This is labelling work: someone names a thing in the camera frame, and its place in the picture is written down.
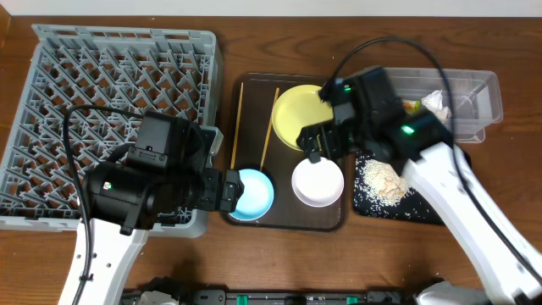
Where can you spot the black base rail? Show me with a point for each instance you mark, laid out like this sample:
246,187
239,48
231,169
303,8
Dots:
168,291

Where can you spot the grey plastic dish rack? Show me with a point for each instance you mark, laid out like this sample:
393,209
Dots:
103,79

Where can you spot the clear plastic bin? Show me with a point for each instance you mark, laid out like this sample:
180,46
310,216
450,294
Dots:
476,96

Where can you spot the light blue bowl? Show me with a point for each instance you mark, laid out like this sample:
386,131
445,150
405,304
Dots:
257,197

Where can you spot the spilled rice pile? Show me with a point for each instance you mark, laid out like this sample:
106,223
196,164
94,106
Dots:
383,182

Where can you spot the white bowl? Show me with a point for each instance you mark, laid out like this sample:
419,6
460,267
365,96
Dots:
317,185

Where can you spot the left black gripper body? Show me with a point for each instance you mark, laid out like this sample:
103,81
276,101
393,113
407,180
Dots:
216,189

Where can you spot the yellow round plate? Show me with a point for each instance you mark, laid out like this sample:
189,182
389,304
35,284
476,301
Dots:
298,107

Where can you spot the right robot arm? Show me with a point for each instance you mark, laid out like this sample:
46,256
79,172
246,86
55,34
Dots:
369,116

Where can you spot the wooden chopstick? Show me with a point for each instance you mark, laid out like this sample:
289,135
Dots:
268,132
237,126

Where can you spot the dark brown serving tray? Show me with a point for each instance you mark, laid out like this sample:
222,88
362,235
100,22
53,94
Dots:
287,211

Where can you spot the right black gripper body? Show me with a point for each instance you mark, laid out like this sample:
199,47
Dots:
332,138

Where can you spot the black waste tray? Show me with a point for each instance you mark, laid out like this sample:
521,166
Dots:
368,203

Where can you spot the white tissue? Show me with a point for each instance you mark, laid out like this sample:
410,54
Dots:
434,102

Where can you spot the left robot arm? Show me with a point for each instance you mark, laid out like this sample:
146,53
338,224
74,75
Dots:
122,197

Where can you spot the green snack wrapper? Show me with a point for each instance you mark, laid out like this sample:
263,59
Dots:
411,106

